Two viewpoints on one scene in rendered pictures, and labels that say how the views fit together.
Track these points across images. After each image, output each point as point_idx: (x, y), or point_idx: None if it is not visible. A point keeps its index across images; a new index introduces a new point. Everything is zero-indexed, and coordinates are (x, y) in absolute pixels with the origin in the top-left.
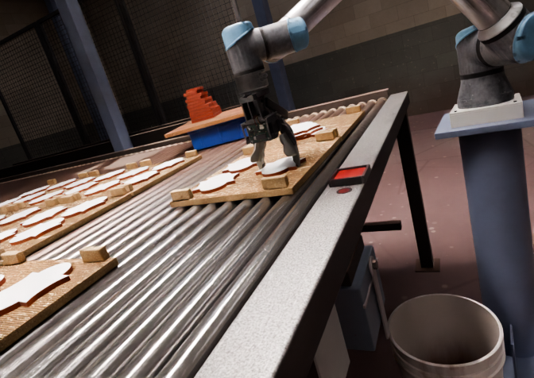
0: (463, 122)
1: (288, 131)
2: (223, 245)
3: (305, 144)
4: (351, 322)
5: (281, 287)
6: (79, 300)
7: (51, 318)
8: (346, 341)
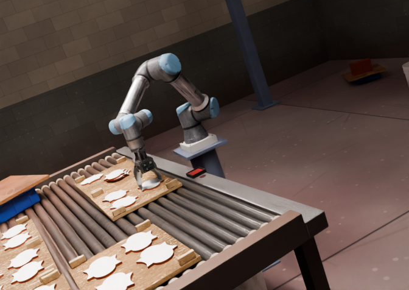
0: (195, 149)
1: (154, 163)
2: (191, 201)
3: (134, 178)
4: None
5: (236, 189)
6: None
7: None
8: None
